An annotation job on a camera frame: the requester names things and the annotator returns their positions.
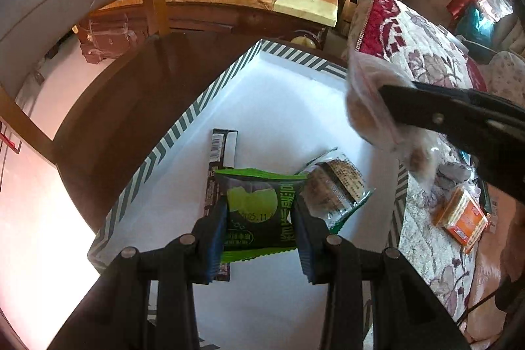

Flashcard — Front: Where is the clear bag of nuts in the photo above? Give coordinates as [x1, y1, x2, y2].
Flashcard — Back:
[345, 48, 440, 193]

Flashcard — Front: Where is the orange cracker pack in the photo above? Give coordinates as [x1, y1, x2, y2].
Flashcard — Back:
[434, 186, 489, 254]

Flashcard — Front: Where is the green black mooncake packet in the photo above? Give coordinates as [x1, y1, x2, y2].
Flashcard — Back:
[221, 168, 307, 263]

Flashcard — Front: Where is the round cookie clear packet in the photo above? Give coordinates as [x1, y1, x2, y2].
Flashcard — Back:
[301, 147, 375, 233]

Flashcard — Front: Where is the long dark snack bar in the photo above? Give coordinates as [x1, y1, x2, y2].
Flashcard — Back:
[202, 127, 240, 283]

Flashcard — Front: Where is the green white striped box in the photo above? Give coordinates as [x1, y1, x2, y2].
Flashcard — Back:
[86, 38, 411, 350]

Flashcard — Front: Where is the white crumpled plastic bag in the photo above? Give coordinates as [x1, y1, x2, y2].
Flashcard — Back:
[435, 162, 476, 189]

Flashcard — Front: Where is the floral sofa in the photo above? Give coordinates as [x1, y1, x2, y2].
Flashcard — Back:
[480, 16, 524, 107]

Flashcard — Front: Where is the floral fleece blanket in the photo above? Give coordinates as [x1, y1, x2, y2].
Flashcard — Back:
[343, 0, 493, 331]

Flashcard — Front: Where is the teal bag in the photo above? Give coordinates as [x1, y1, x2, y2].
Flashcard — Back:
[455, 3, 496, 48]

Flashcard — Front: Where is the peach quilted blanket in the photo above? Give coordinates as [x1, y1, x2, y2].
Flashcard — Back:
[465, 186, 524, 349]

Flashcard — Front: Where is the wooden chair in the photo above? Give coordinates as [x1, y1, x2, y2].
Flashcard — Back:
[0, 0, 231, 235]

